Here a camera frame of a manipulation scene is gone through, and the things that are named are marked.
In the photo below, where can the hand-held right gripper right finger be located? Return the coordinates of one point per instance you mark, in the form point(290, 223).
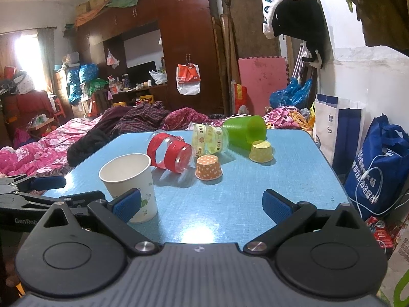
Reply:
point(276, 206)

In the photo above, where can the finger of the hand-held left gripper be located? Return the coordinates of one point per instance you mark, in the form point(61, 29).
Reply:
point(48, 182)
point(80, 198)

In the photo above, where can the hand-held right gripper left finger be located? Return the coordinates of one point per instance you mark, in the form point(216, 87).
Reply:
point(127, 206)

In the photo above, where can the white paper cup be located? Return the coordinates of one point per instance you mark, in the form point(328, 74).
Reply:
point(131, 172)

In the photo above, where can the yellow polka dot paper cup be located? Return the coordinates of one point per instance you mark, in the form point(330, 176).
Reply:
point(261, 152)

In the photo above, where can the red striped clear cup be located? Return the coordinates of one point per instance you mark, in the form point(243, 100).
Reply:
point(174, 153)

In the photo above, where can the orange polka dot paper cup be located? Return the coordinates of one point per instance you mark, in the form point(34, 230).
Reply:
point(208, 168)

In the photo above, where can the green plastic cup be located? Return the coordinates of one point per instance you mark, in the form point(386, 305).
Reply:
point(246, 129)

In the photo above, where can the yellow ribbon print clear cup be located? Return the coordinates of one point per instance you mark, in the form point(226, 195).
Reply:
point(211, 139)

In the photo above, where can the pink floral blanket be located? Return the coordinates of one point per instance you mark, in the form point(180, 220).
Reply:
point(41, 147)

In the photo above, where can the black cloth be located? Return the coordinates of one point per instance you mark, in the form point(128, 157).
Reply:
point(88, 147)

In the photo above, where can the pink plastic stool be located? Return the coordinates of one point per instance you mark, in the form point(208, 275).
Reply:
point(59, 108)

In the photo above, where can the dark red cloth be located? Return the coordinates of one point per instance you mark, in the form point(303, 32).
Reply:
point(28, 104)

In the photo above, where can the colourful floral cloth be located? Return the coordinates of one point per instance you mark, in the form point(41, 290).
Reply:
point(284, 118)

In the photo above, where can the dark plaid clothing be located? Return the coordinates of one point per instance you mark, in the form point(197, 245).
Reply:
point(140, 116)

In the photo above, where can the white and blue paper bag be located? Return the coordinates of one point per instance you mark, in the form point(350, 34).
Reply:
point(338, 128)

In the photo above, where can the stack of blue plastic bags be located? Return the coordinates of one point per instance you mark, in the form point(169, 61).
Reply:
point(76, 80)

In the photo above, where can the red box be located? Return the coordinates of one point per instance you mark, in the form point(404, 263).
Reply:
point(382, 233)

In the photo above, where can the yellow crate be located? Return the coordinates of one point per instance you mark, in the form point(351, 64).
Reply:
point(146, 98)

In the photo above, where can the blue plastic bag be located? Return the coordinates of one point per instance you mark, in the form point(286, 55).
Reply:
point(292, 94)

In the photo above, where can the red shopping bag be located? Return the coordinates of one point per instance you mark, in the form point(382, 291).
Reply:
point(240, 97)

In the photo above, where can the blue tote bag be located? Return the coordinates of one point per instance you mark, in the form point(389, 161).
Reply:
point(383, 153)

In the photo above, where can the pink foam mat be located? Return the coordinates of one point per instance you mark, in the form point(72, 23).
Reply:
point(262, 83)

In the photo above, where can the window curtain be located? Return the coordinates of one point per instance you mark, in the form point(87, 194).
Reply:
point(46, 54)

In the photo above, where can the cardboard box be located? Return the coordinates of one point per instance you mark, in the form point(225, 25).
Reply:
point(397, 259)

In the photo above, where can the black monitor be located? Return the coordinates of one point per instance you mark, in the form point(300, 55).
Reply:
point(140, 73)

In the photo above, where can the white hanging plastic bag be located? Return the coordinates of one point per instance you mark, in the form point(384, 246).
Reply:
point(112, 60)

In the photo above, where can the orange and white plastic bag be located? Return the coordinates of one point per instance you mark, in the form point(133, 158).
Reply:
point(188, 78)

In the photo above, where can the dark wooden wardrobe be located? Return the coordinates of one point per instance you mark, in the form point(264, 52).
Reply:
point(188, 32)

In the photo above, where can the brown wooden board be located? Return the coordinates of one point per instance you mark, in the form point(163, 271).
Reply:
point(249, 22)

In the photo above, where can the dark olive hanging garment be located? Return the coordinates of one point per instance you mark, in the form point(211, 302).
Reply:
point(383, 9)

